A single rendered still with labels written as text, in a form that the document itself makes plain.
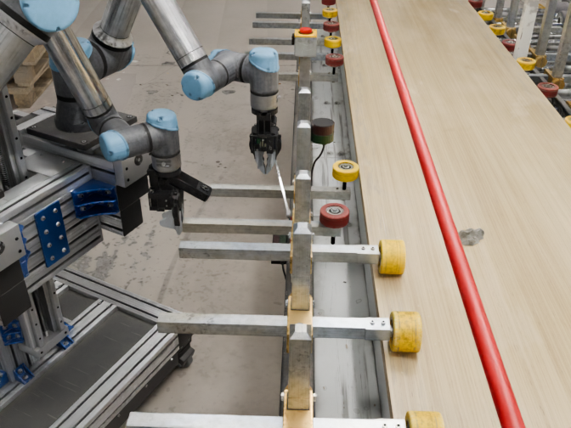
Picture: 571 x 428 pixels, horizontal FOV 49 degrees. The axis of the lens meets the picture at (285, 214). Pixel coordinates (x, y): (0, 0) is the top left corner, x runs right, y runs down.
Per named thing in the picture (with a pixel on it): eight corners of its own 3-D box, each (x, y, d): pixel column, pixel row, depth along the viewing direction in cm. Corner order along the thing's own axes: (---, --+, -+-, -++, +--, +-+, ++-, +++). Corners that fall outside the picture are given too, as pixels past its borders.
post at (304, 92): (295, 228, 207) (298, 90, 181) (295, 222, 210) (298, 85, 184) (306, 228, 207) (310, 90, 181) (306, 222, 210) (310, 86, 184)
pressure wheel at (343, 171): (345, 206, 193) (347, 173, 187) (325, 197, 198) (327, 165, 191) (361, 197, 198) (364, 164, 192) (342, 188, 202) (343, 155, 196)
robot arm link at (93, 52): (45, 92, 178) (35, 45, 170) (78, 77, 188) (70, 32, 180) (78, 101, 173) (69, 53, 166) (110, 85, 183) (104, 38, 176)
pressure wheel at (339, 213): (318, 251, 174) (319, 216, 167) (318, 234, 180) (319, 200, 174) (347, 252, 173) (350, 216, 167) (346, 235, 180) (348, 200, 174)
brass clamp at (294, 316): (283, 353, 124) (283, 334, 121) (285, 307, 135) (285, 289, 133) (314, 354, 124) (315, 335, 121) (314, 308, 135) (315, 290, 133)
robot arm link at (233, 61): (196, 55, 162) (234, 63, 158) (220, 43, 171) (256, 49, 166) (199, 85, 167) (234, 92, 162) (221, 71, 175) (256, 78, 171)
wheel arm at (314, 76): (240, 81, 282) (240, 72, 279) (240, 78, 284) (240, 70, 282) (337, 83, 281) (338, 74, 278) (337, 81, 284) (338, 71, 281)
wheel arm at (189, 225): (182, 235, 175) (181, 222, 173) (184, 228, 178) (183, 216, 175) (340, 239, 174) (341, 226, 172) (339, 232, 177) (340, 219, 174)
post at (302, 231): (289, 405, 143) (292, 229, 117) (290, 393, 146) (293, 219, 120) (304, 405, 143) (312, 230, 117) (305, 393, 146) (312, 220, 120)
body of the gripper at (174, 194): (155, 198, 175) (150, 160, 169) (186, 199, 175) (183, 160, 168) (149, 213, 169) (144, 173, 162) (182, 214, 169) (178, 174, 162)
